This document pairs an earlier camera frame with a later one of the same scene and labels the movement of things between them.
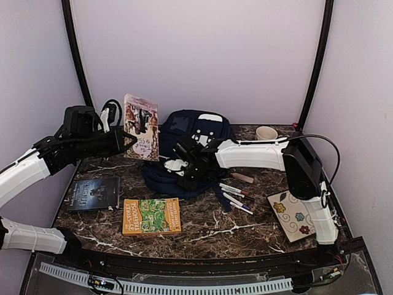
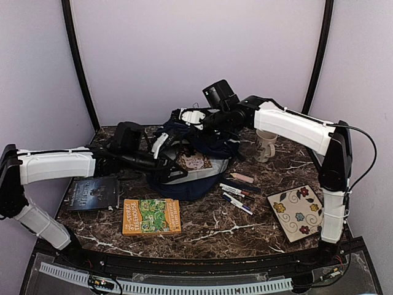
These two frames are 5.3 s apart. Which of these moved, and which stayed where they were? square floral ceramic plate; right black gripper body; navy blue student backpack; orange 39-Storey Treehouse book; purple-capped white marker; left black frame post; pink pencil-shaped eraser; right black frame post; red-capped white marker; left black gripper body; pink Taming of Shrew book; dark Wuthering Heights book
Moved: right black gripper body; navy blue student backpack; pink Taming of Shrew book; left black gripper body
Stayed: right black frame post; purple-capped white marker; left black frame post; dark Wuthering Heights book; orange 39-Storey Treehouse book; square floral ceramic plate; pink pencil-shaped eraser; red-capped white marker
